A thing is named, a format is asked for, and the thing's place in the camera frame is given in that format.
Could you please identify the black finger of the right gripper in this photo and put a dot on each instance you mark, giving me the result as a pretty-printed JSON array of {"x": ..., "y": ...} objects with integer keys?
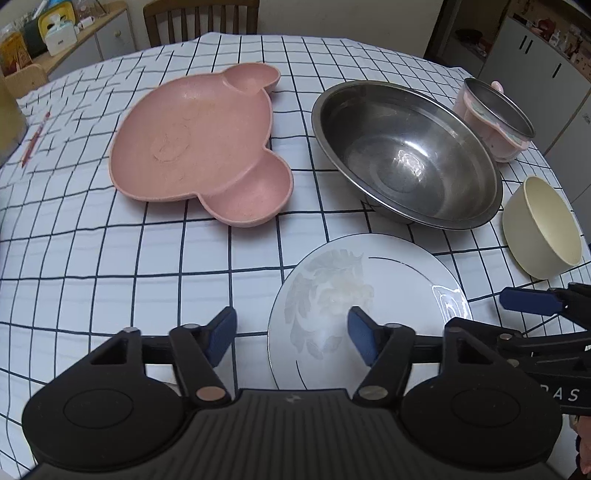
[{"x": 510, "y": 343}]

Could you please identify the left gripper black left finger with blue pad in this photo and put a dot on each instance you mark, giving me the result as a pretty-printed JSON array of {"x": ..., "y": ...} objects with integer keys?
[{"x": 197, "y": 350}]

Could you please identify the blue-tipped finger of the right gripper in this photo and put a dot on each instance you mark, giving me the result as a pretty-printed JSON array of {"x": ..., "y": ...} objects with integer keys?
[{"x": 572, "y": 302}]

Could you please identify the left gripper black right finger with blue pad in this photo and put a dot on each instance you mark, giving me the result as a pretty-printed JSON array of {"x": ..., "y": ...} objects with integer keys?
[{"x": 387, "y": 350}]

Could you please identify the small white plate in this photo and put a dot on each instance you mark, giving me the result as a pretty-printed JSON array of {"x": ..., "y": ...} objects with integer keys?
[{"x": 391, "y": 279}]

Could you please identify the cream bowl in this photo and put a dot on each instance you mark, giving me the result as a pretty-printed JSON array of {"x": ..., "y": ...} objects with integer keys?
[{"x": 540, "y": 230}]

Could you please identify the pink steel-lined bowl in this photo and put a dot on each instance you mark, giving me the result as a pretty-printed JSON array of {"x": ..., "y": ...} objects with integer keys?
[{"x": 497, "y": 120}]

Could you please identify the large steel bowl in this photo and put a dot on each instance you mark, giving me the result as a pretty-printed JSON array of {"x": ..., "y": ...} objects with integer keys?
[{"x": 407, "y": 155}]

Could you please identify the pink bear-shaped plate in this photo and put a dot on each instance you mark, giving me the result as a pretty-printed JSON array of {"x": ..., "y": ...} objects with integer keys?
[{"x": 205, "y": 136}]

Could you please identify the checkered white tablecloth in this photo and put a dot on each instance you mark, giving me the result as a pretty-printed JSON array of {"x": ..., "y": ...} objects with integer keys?
[{"x": 79, "y": 261}]

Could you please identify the red pen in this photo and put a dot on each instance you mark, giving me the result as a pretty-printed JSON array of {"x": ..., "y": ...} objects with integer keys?
[{"x": 28, "y": 152}]

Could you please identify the gold thermos jug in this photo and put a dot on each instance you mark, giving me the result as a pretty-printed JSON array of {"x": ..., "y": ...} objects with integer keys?
[{"x": 13, "y": 123}]

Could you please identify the wooden sideboard cabinet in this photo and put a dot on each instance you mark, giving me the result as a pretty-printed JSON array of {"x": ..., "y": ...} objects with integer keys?
[{"x": 103, "y": 32}]

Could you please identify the white tissue box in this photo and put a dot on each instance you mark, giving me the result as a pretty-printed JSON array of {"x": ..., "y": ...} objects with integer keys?
[{"x": 60, "y": 34}]

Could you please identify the wooden chair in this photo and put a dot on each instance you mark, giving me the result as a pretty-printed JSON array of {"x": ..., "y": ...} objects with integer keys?
[{"x": 169, "y": 22}]

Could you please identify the orange snack jar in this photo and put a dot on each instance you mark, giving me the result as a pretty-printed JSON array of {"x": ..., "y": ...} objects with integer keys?
[{"x": 13, "y": 50}]

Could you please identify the yellow black container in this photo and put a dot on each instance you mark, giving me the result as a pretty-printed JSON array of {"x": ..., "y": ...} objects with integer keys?
[{"x": 35, "y": 29}]

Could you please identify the white wall cabinets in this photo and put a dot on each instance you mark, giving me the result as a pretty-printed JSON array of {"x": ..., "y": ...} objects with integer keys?
[{"x": 540, "y": 52}]

